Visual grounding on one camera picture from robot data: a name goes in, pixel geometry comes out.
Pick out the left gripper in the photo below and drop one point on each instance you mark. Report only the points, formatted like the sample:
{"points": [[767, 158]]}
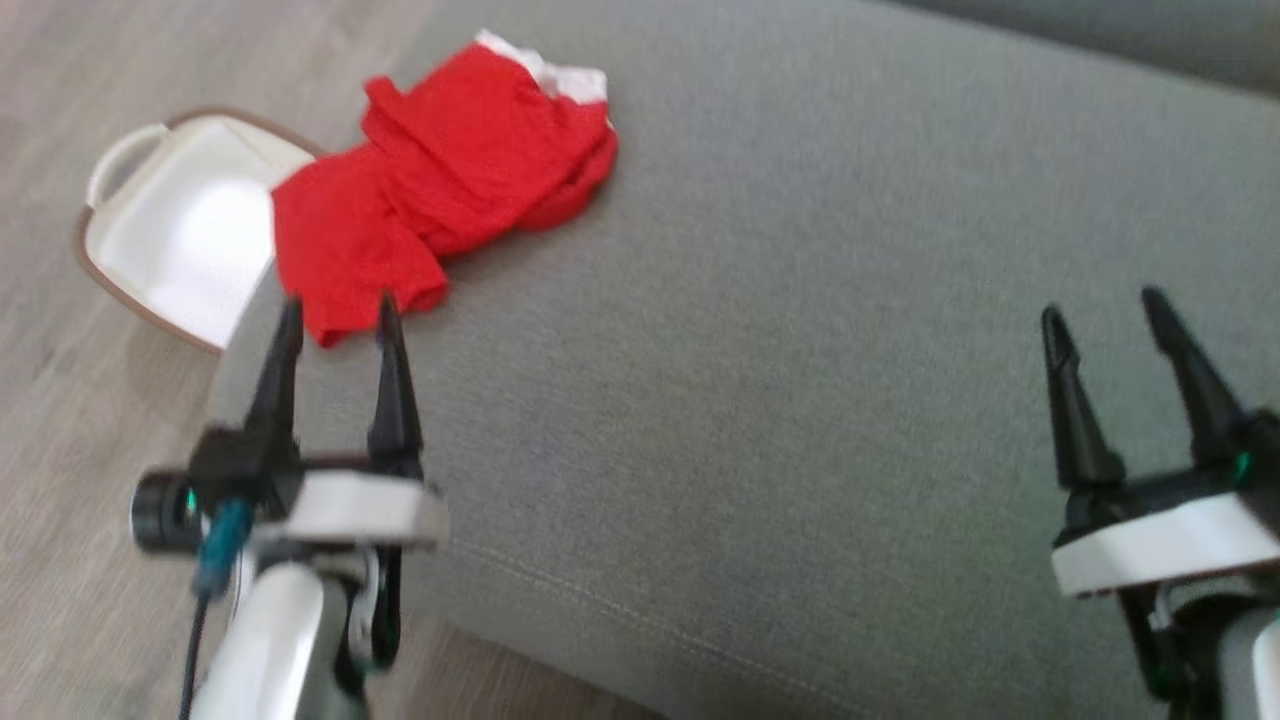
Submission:
{"points": [[360, 510]]}

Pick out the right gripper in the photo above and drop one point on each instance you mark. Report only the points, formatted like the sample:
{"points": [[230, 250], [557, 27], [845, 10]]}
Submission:
{"points": [[1170, 540]]}

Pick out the red shorts white waistband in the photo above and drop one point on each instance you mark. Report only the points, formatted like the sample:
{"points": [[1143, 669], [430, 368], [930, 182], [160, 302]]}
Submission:
{"points": [[430, 190]]}

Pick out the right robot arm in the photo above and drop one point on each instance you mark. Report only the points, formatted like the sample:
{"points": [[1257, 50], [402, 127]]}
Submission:
{"points": [[1250, 665]]}

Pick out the white laundry basket brown rim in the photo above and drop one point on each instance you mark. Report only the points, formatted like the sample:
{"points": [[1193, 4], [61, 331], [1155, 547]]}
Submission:
{"points": [[180, 230]]}

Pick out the grey sofa seat cushion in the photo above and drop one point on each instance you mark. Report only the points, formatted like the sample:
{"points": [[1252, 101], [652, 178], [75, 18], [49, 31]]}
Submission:
{"points": [[780, 350]]}

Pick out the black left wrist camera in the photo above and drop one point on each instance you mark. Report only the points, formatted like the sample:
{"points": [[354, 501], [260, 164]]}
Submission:
{"points": [[230, 470]]}

